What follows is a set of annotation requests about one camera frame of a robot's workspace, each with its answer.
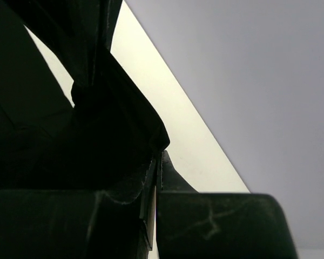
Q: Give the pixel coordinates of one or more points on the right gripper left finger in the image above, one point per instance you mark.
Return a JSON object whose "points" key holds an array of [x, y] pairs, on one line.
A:
{"points": [[116, 223]]}

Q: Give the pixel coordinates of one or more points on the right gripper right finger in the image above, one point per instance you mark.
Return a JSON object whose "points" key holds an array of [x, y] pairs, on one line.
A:
{"points": [[191, 224]]}

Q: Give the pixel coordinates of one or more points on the black long sleeve shirt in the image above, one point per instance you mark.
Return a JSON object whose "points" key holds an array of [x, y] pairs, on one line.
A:
{"points": [[70, 116]]}

